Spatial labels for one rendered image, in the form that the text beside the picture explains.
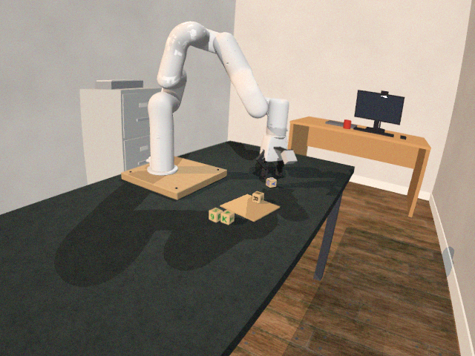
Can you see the tan square mat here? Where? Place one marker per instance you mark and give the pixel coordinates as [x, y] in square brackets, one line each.
[245, 207]

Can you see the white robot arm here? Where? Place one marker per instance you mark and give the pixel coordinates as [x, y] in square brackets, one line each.
[162, 105]

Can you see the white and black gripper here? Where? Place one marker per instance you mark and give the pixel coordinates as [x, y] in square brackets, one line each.
[269, 154]

